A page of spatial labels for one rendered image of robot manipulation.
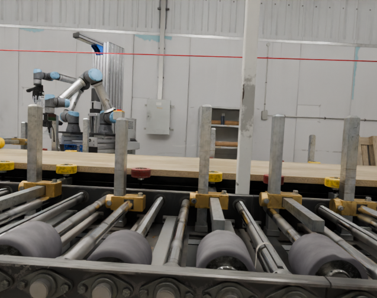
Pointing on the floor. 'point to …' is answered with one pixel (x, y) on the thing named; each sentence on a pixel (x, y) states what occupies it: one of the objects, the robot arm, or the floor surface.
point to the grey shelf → (222, 131)
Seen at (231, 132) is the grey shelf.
